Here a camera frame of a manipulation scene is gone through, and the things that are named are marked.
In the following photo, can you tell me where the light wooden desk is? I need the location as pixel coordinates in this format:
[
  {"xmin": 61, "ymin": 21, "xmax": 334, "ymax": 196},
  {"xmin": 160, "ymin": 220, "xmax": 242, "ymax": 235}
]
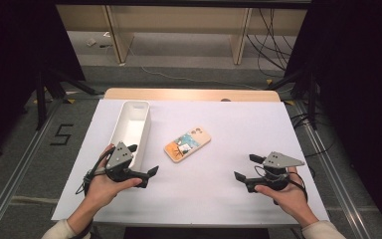
[{"xmin": 55, "ymin": 3, "xmax": 308, "ymax": 66}]

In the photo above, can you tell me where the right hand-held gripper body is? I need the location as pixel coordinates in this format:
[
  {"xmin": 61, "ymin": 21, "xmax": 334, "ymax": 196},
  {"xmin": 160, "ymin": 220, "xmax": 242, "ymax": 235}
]
[{"xmin": 254, "ymin": 150, "xmax": 306, "ymax": 192}]

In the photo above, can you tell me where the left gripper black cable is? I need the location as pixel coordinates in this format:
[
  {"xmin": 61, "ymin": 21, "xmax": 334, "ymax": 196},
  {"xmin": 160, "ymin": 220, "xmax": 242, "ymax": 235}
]
[{"xmin": 75, "ymin": 146, "xmax": 117, "ymax": 196}]

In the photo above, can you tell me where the white plastic storage box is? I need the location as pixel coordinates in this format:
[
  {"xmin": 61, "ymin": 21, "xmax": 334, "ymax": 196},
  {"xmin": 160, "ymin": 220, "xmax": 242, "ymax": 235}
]
[{"xmin": 107, "ymin": 100, "xmax": 152, "ymax": 174}]

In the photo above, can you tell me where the black floor cable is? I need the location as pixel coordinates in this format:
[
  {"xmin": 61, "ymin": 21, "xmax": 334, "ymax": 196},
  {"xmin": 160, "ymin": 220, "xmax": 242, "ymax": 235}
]
[{"xmin": 289, "ymin": 113, "xmax": 334, "ymax": 158}]

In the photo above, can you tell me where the black curtain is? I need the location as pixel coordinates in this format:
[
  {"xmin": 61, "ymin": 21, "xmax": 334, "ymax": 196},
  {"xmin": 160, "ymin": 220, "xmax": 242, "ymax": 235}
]
[
  {"xmin": 0, "ymin": 0, "xmax": 87, "ymax": 163},
  {"xmin": 284, "ymin": 0, "xmax": 382, "ymax": 238}
]

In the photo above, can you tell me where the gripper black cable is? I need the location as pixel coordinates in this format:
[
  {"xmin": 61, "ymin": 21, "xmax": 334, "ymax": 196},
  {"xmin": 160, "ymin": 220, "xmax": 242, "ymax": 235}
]
[
  {"xmin": 272, "ymin": 170, "xmax": 309, "ymax": 206},
  {"xmin": 75, "ymin": 146, "xmax": 117, "ymax": 196}
]

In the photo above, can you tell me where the cream printed phone case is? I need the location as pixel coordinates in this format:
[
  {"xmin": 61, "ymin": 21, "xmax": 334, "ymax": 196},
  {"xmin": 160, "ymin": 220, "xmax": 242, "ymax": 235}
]
[{"xmin": 163, "ymin": 125, "xmax": 213, "ymax": 164}]

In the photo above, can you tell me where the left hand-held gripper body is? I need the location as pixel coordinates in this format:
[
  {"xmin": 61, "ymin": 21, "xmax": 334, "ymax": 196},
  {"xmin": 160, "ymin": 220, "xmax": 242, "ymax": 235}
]
[{"xmin": 104, "ymin": 141, "xmax": 137, "ymax": 183}]

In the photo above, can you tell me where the white table mat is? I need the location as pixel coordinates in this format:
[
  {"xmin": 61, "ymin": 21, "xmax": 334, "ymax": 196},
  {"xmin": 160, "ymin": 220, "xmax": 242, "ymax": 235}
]
[{"xmin": 51, "ymin": 99, "xmax": 330, "ymax": 227}]

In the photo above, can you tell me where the person's right hand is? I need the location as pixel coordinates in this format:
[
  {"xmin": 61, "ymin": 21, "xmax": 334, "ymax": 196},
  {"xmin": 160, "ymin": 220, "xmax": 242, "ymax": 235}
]
[{"xmin": 254, "ymin": 166, "xmax": 320, "ymax": 227}]

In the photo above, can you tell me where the black metal stand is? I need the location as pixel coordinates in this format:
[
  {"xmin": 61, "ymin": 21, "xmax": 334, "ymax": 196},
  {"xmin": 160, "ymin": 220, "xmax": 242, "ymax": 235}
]
[
  {"xmin": 264, "ymin": 64, "xmax": 320, "ymax": 131},
  {"xmin": 33, "ymin": 64, "xmax": 106, "ymax": 131}
]

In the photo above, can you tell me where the silver metal floor rail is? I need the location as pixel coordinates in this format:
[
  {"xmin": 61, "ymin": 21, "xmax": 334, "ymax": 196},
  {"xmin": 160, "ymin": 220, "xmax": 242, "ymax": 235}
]
[
  {"xmin": 292, "ymin": 100, "xmax": 374, "ymax": 239},
  {"xmin": 0, "ymin": 99, "xmax": 65, "ymax": 239}
]

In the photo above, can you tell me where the person's left hand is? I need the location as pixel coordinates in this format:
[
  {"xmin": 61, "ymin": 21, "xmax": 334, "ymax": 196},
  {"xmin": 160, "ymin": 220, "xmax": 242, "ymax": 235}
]
[{"xmin": 85, "ymin": 143, "xmax": 144, "ymax": 211}]

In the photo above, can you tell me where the bundle of black cables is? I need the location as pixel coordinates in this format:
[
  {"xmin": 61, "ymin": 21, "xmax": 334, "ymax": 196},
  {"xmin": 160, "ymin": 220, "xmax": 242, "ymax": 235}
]
[{"xmin": 246, "ymin": 8, "xmax": 295, "ymax": 80}]

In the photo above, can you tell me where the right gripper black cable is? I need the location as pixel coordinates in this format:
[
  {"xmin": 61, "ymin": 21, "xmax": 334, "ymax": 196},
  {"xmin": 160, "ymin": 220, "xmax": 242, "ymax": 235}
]
[{"xmin": 272, "ymin": 170, "xmax": 309, "ymax": 206}]

